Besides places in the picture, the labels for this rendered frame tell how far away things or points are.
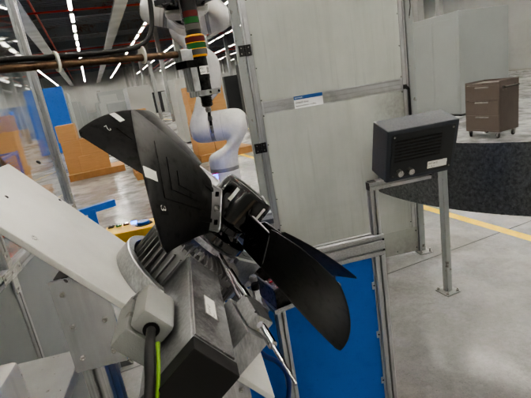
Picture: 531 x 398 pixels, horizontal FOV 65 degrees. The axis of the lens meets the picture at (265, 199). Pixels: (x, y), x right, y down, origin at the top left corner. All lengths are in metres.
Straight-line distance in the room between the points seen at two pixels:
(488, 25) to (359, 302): 9.96
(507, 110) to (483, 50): 3.58
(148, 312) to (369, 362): 1.28
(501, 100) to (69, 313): 7.18
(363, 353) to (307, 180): 1.50
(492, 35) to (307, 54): 8.68
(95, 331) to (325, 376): 1.06
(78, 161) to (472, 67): 9.08
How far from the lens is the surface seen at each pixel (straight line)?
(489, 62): 11.23
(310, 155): 2.92
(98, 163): 10.26
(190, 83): 0.94
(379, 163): 1.51
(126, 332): 0.64
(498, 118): 7.60
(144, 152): 0.62
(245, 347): 0.70
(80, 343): 0.94
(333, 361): 1.74
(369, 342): 1.75
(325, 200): 3.02
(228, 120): 1.64
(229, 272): 0.80
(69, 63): 0.82
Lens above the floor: 1.44
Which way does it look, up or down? 15 degrees down
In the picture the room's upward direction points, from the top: 9 degrees counter-clockwise
